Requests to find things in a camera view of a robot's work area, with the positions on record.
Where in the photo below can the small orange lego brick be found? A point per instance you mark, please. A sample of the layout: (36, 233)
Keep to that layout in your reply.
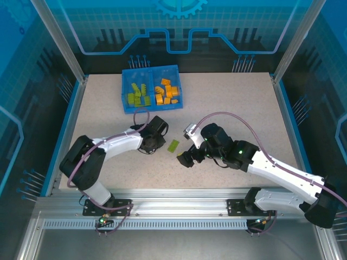
(174, 101)

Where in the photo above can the green square lego brick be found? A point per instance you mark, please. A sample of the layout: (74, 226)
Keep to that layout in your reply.
(131, 98)

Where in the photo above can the orange rounded lego brick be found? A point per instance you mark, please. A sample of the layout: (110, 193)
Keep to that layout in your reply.
(158, 89)

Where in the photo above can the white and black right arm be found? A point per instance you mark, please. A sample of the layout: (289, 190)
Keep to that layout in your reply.
(284, 173)

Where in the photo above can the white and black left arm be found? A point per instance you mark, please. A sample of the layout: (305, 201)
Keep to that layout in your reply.
(119, 145)

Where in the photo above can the blue two-compartment plastic bin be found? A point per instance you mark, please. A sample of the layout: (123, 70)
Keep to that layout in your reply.
(127, 74)

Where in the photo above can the blue table edge trim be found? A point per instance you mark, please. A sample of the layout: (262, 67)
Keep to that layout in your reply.
(61, 140)
(294, 127)

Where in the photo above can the small board with green light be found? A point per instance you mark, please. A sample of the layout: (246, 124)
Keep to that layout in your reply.
(261, 222)
(104, 220)

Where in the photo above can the aluminium front rail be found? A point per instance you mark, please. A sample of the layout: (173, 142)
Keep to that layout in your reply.
(176, 203)

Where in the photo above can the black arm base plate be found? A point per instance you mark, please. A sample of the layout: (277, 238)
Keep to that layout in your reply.
(123, 207)
(236, 207)

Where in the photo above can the aluminium frame post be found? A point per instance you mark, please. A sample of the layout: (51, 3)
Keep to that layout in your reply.
(62, 40)
(294, 40)

